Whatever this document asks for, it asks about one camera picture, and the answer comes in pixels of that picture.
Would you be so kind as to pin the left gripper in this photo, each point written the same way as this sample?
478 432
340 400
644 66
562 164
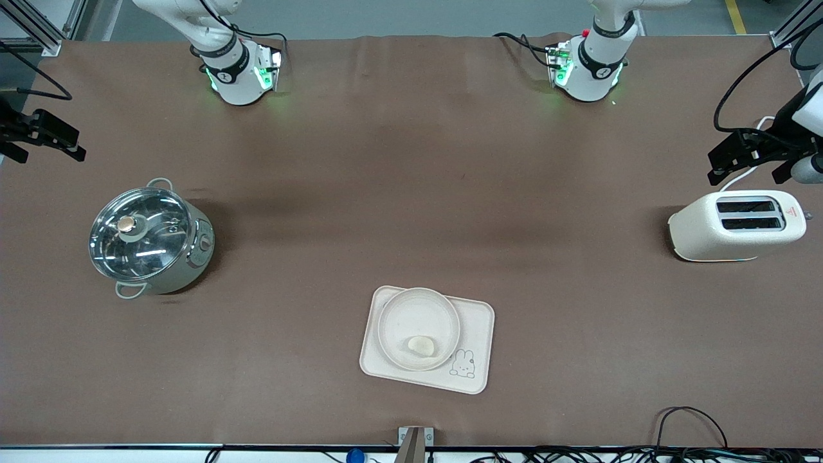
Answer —
780 136

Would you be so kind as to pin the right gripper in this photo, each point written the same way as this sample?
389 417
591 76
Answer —
11 127

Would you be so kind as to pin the cream round plate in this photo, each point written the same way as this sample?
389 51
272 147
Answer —
418 315

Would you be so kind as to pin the small pale bun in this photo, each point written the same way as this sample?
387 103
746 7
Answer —
422 346

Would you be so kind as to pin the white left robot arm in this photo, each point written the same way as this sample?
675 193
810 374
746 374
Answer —
591 71

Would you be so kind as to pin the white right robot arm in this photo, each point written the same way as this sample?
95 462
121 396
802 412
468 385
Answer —
235 77

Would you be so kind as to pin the cream two-slot toaster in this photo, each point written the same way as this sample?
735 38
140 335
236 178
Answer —
707 231

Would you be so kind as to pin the glass pot lid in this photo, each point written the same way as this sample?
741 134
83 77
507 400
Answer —
138 235

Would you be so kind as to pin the steel electric cooking pot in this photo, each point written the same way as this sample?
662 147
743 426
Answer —
193 247

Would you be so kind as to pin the cream rabbit print tray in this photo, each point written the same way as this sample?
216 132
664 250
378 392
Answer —
472 328

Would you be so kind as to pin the brown table cover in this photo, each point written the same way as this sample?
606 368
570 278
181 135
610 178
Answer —
411 161

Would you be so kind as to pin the small blue round cap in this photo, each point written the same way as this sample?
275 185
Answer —
355 456

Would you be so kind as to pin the aluminium frame profile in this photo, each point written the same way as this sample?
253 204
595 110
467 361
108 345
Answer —
38 29
794 26

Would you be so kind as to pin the grey metal camera bracket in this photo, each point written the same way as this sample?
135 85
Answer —
415 444

